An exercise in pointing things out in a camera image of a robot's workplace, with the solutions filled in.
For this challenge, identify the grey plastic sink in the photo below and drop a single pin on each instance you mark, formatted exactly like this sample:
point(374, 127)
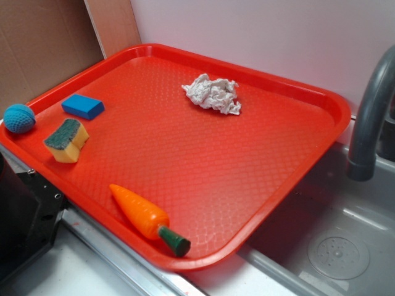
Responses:
point(330, 236)

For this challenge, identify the orange toy carrot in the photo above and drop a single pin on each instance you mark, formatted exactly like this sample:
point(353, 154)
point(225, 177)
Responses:
point(149, 219)

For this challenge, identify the brown cardboard panel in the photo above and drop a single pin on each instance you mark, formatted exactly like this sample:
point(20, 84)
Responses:
point(44, 43)

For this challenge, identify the blue rectangular block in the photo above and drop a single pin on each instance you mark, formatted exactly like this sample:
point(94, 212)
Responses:
point(82, 106)

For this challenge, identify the crumpled white paper towel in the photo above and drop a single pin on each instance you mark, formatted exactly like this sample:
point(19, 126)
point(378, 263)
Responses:
point(219, 95)

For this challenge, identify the grey toy faucet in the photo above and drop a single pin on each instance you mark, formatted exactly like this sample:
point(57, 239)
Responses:
point(373, 133)

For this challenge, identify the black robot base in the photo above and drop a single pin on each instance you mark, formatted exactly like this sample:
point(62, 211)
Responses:
point(31, 208)

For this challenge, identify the blue textured ball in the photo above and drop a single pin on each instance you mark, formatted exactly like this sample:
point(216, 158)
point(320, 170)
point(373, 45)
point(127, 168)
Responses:
point(19, 119)

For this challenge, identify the red plastic tray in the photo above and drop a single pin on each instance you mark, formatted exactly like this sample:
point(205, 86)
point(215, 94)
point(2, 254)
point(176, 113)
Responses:
point(217, 176)

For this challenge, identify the yellow green sponge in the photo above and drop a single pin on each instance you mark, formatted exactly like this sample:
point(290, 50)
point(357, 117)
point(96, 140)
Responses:
point(66, 143)

